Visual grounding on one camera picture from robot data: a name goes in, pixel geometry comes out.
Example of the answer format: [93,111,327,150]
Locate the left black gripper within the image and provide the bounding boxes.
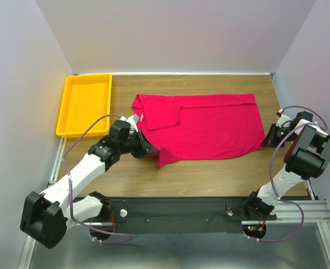
[119,128,157,157]

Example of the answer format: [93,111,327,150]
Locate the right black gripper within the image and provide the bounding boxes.
[259,122,298,147]

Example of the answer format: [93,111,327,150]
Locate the red t shirt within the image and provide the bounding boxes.
[132,94,265,168]

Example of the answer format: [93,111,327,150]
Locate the yellow plastic tray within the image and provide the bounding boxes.
[55,73,112,138]

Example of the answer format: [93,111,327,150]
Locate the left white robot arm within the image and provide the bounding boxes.
[20,114,157,248]

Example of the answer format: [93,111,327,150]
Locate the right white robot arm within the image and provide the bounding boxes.
[243,109,330,220]

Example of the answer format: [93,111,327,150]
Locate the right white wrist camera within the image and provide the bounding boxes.
[276,109,291,128]

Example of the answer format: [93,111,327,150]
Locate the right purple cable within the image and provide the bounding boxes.
[247,105,328,242]

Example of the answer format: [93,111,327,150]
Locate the purple cable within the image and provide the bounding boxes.
[247,105,328,242]
[61,114,134,244]

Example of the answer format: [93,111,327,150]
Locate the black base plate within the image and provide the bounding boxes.
[109,197,276,234]

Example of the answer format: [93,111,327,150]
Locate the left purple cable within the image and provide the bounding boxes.
[61,114,134,244]

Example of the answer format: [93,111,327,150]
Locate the aluminium frame rail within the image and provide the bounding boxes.
[18,138,71,269]

